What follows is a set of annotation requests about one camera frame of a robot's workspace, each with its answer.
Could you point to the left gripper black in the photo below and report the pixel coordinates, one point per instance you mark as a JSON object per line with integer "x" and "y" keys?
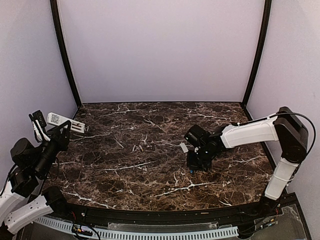
{"x": 59, "y": 138}

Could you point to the black frame post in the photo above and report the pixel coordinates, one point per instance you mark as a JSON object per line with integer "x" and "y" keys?
{"x": 258, "y": 53}
{"x": 63, "y": 52}

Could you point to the black front rail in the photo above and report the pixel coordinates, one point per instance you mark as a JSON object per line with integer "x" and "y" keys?
{"x": 103, "y": 217}

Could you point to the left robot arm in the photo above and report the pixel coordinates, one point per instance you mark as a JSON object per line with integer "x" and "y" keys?
{"x": 32, "y": 164}

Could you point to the left black frame post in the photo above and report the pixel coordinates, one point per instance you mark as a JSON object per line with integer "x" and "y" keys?
{"x": 63, "y": 52}

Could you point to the white battery cover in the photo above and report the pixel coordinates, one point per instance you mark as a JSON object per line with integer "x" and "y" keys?
{"x": 184, "y": 147}

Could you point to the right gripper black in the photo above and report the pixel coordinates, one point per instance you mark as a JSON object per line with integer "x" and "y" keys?
{"x": 193, "y": 165}

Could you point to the right black frame post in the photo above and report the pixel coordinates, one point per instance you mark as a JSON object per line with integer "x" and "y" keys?
{"x": 258, "y": 53}

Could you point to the white slotted cable duct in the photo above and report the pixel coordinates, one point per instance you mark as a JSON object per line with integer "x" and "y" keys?
{"x": 143, "y": 232}

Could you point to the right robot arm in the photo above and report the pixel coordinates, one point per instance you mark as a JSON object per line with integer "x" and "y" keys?
{"x": 283, "y": 126}

